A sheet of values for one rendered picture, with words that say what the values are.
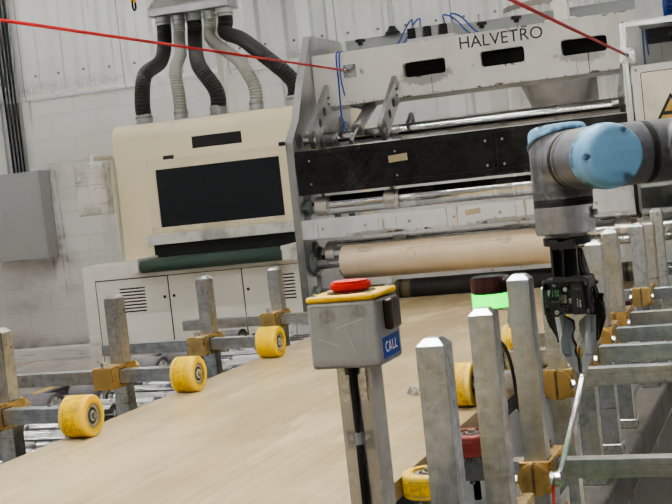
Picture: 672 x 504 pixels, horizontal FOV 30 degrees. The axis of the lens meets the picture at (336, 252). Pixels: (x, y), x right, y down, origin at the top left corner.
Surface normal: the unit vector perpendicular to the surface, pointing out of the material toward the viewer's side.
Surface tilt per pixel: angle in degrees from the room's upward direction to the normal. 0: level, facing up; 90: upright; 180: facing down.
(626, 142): 90
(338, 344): 90
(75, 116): 90
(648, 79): 90
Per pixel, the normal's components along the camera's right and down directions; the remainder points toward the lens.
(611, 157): 0.18, 0.03
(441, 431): -0.34, 0.08
